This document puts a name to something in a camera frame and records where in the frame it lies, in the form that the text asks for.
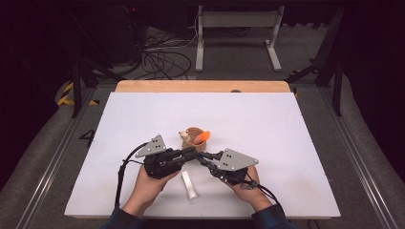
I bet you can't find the orange tube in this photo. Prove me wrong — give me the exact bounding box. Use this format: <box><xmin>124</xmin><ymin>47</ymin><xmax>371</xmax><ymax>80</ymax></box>
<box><xmin>190</xmin><ymin>130</ymin><xmax>212</xmax><ymax>146</ymax></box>

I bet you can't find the person's right hand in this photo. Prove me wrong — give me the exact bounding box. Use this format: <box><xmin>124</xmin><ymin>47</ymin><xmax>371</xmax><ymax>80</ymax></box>
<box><xmin>222</xmin><ymin>165</ymin><xmax>272</xmax><ymax>212</ymax></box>

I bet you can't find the black computer tower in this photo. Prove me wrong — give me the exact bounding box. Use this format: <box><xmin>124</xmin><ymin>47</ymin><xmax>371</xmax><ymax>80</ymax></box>
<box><xmin>104</xmin><ymin>3</ymin><xmax>148</xmax><ymax>65</ymax></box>

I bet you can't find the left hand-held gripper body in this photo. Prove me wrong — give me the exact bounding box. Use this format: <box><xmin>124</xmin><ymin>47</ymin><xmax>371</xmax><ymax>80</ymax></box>
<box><xmin>135</xmin><ymin>134</ymin><xmax>184</xmax><ymax>179</ymax></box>

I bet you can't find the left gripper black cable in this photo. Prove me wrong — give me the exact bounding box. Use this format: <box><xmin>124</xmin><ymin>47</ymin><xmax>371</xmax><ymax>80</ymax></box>
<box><xmin>114</xmin><ymin>141</ymin><xmax>150</xmax><ymax>209</ymax></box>

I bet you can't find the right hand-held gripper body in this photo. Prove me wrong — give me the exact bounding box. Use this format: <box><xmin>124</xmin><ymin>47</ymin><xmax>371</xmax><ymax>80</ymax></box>
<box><xmin>208</xmin><ymin>148</ymin><xmax>260</xmax><ymax>186</ymax></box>

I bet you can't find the metal floor rail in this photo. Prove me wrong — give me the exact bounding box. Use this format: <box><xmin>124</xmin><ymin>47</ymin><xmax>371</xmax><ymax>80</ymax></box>
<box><xmin>14</xmin><ymin>87</ymin><xmax>98</xmax><ymax>229</ymax></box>
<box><xmin>318</xmin><ymin>86</ymin><xmax>400</xmax><ymax>229</ymax></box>

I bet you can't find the white table board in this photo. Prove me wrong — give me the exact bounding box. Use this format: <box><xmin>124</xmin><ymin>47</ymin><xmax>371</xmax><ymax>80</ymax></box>
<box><xmin>64</xmin><ymin>92</ymin><xmax>342</xmax><ymax>219</ymax></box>

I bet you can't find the bundle of black floor cables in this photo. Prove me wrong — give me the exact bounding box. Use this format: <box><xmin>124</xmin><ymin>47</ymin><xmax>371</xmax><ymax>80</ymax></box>
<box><xmin>139</xmin><ymin>28</ymin><xmax>197</xmax><ymax>80</ymax></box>

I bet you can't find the black metal stand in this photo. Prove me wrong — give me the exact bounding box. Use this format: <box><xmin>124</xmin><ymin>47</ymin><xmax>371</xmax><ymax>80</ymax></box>
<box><xmin>284</xmin><ymin>6</ymin><xmax>346</xmax><ymax>117</ymax></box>
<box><xmin>71</xmin><ymin>56</ymin><xmax>127</xmax><ymax>119</ymax></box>

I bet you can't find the person's left hand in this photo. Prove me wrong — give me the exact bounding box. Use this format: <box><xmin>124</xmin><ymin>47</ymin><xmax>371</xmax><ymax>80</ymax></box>
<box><xmin>131</xmin><ymin>165</ymin><xmax>181</xmax><ymax>211</ymax></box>

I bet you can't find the white tube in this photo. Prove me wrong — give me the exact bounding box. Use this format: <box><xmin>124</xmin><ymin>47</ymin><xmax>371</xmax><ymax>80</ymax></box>
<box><xmin>181</xmin><ymin>170</ymin><xmax>199</xmax><ymax>200</ymax></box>

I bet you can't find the white metal stand frame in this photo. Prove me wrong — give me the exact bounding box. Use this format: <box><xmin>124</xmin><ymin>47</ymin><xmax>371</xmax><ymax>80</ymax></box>
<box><xmin>194</xmin><ymin>5</ymin><xmax>286</xmax><ymax>73</ymax></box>

